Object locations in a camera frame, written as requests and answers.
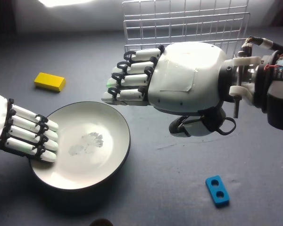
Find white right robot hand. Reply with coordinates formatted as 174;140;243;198
102;42;236;138

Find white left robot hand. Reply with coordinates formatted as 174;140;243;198
0;91;60;163

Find white plate leaf print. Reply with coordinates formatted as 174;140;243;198
29;101;132;191

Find yellow rectangular block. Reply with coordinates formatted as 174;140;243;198
33;72;67;93

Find brown round cookie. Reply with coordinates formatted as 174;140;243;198
89;218;114;226

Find blue block two holes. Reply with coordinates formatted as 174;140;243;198
205;175;231;209

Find silver wire rack shelf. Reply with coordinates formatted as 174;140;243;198
122;0;251;62

